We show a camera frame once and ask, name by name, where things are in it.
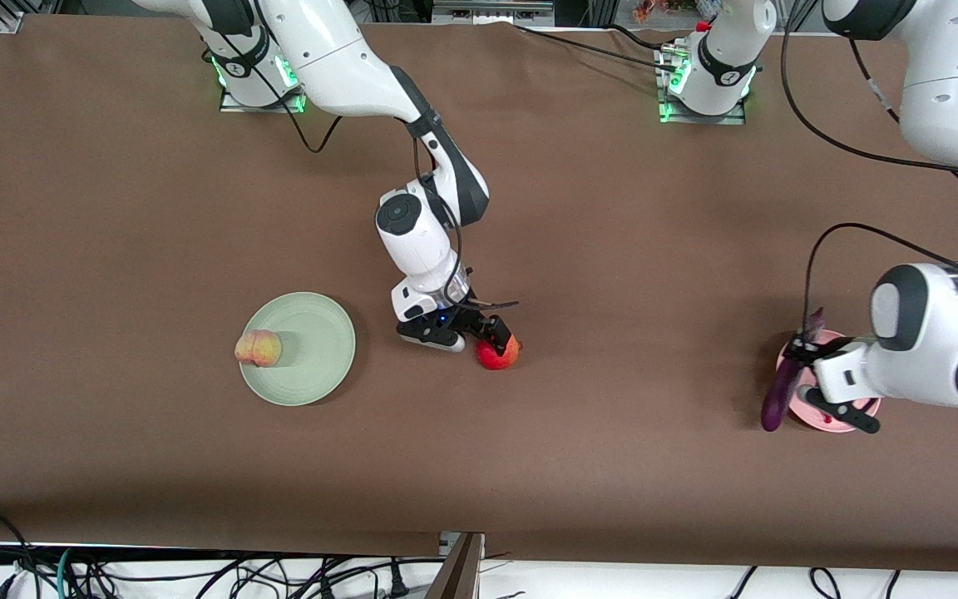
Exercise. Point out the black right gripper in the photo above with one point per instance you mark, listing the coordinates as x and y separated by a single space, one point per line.
471 316

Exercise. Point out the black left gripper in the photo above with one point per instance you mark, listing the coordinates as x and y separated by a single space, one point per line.
804 348

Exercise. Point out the red apple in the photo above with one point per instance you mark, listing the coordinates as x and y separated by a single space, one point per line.
497 359

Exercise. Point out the long purple eggplant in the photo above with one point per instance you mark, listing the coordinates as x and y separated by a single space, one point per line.
777 399

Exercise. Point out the red chili pepper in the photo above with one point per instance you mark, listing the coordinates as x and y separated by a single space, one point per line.
824 420

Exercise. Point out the yellow pink peach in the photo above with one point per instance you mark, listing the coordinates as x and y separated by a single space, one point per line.
259 349

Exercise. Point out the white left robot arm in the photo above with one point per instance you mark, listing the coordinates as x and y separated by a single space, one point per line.
945 83

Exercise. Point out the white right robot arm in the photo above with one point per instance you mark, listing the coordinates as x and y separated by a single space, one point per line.
412 241

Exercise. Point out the pink plate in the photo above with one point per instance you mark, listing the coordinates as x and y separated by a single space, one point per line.
837 428

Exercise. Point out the pale green plate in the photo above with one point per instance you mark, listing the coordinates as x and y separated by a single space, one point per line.
313 358

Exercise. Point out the grey metal box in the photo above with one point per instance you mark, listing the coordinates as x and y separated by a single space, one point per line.
491 12

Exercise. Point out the brown table cover sheet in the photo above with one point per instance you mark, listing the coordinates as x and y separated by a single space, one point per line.
155 208

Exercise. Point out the orange toy item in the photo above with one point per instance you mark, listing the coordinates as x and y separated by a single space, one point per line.
654 8

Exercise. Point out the aluminium corner profile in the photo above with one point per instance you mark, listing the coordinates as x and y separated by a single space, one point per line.
9 21

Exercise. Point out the aluminium profile post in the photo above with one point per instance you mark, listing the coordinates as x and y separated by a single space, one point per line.
458 570

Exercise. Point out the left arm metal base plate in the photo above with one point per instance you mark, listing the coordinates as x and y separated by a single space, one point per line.
733 120

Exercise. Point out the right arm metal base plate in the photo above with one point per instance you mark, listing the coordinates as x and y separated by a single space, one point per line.
238 106

